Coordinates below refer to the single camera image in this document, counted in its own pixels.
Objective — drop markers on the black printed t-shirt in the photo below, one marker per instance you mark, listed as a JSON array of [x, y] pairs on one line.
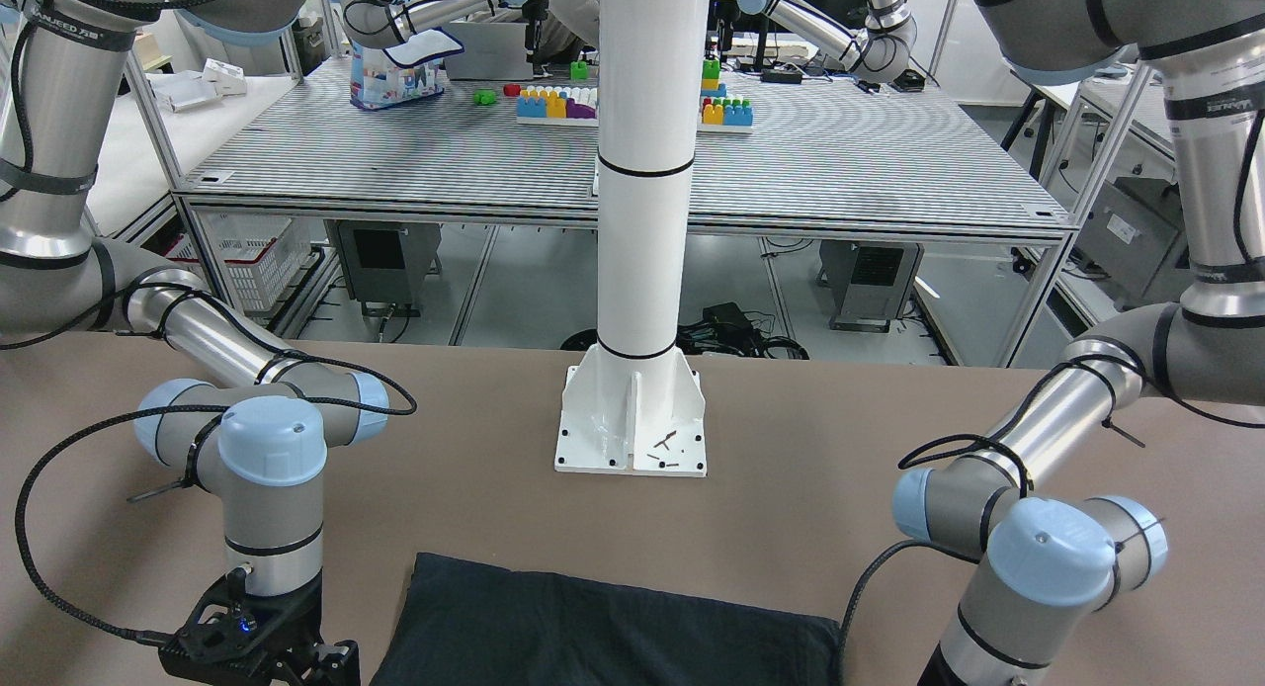
[[470, 623]]

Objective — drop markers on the patterned blue bag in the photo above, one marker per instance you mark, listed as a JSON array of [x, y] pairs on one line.
[[383, 78]]

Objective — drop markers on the colourful toy block set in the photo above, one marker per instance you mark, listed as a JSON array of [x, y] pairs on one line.
[[579, 106]]

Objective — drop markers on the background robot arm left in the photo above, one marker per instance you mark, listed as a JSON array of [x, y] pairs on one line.
[[406, 34]]

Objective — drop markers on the striped aluminium work table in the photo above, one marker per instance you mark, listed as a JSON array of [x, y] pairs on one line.
[[823, 160]]

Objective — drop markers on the white plastic basket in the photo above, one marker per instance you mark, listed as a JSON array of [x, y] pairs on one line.
[[261, 255]]

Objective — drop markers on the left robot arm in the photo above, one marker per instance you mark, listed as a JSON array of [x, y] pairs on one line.
[[1042, 564]]

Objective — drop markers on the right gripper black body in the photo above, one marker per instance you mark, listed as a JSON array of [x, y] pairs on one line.
[[298, 619]]

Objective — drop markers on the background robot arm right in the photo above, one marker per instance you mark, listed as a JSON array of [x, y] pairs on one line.
[[878, 52]]

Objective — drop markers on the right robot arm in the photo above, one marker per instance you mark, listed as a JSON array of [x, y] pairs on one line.
[[258, 438]]

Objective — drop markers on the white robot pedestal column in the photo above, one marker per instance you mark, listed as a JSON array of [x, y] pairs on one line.
[[634, 405]]

